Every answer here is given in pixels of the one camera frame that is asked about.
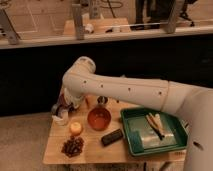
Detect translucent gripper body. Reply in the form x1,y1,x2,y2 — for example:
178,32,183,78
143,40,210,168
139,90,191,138
59,88,84,109

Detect black dish brush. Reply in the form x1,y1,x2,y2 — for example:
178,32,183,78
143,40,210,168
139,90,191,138
51,103,68,117

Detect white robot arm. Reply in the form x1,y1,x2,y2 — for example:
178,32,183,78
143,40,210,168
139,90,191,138
62,56,213,171

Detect white paper cup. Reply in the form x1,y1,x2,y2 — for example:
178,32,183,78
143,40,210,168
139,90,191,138
52,110,69,126

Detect small metal cup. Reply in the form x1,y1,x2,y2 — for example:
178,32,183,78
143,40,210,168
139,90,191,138
97,96,108,105

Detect yellow apple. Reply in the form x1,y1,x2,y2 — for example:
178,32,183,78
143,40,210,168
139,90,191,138
70,122,83,135

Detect orange bowl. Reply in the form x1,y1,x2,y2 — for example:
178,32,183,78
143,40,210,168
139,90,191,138
87,107,111,131

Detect bunch of brown grapes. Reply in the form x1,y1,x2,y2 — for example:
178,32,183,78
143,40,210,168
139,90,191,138
61,136,84,158

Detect black rectangular block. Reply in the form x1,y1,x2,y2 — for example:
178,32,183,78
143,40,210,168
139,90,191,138
101,129,123,146

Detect green plastic tray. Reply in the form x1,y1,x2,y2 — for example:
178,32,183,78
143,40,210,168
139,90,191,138
120,107,188,156

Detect wooden table in background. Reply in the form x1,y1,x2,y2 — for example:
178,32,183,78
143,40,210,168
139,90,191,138
63,18,131,36

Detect clear plastic bag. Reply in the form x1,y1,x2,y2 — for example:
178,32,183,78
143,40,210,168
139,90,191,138
141,129,177,149

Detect grey metal post middle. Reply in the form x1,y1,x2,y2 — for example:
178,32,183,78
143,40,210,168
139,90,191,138
72,4,84,40

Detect grey metal post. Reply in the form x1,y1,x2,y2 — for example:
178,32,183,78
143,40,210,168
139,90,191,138
72,4,84,40
164,0,184,34
0,9,19,45

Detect grey metal post left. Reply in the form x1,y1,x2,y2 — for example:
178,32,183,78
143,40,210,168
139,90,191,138
0,9,19,45

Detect grey metal post right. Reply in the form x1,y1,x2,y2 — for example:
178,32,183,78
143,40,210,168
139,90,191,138
164,0,184,34

